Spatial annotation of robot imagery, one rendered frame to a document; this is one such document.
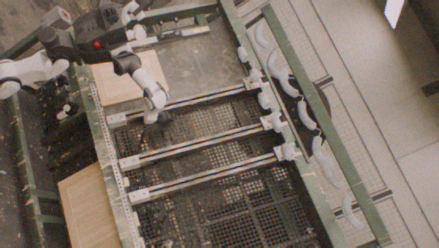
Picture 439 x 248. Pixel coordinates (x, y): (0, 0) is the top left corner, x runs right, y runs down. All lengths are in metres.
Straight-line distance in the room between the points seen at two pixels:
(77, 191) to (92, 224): 0.29
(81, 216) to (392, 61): 6.04
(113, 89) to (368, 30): 5.67
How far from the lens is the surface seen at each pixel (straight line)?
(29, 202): 3.10
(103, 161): 2.70
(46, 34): 2.53
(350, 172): 3.22
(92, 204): 2.99
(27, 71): 2.70
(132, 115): 2.81
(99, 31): 2.48
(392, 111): 7.62
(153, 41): 3.21
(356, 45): 7.82
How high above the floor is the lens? 2.13
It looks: 19 degrees down
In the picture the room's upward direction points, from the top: 63 degrees clockwise
